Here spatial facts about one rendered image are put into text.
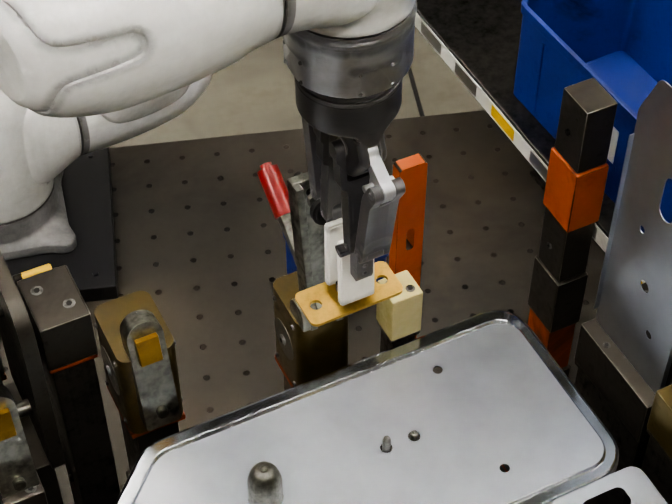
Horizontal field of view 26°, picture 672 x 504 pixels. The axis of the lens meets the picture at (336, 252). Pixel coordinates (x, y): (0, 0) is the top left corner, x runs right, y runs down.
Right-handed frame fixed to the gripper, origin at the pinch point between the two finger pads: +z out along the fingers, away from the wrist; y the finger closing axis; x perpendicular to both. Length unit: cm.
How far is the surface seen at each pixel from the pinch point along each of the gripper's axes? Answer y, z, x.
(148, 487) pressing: -6.2, 29.0, -17.9
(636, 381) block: 3.9, 29.5, 29.8
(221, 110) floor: -155, 130, 47
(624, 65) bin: -34, 27, 53
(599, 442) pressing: 8.4, 29.5, 22.4
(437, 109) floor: -134, 131, 90
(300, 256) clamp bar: -15.0, 15.9, 2.4
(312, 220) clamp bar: -15.8, 12.5, 4.1
